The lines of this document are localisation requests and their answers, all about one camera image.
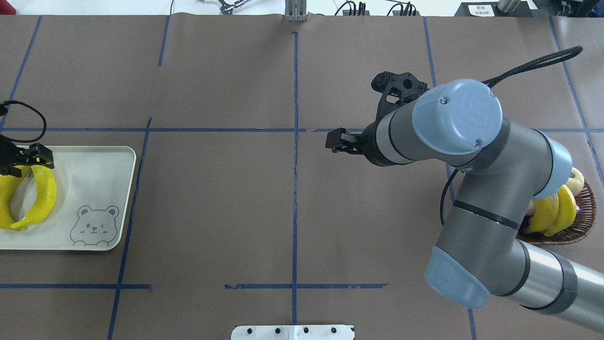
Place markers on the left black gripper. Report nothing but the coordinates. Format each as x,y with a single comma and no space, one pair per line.
10,159

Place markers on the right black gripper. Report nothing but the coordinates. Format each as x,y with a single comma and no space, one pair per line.
371,143

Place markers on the yellow banana moved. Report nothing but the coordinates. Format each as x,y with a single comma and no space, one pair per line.
8,186
46,195

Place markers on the yellow banana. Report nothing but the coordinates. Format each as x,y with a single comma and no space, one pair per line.
566,213
545,213

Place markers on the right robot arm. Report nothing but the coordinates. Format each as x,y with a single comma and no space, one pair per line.
506,164

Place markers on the brown wicker basket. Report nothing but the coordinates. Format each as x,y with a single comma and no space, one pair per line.
583,224

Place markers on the white rectangular bear tray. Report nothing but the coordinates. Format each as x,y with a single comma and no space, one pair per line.
89,213

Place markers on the pink green apple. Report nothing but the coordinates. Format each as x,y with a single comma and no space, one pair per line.
575,182

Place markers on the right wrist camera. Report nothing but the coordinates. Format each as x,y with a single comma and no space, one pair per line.
396,91

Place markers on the aluminium frame post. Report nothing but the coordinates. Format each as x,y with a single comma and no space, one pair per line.
296,10

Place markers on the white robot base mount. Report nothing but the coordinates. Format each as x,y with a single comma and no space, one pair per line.
294,332

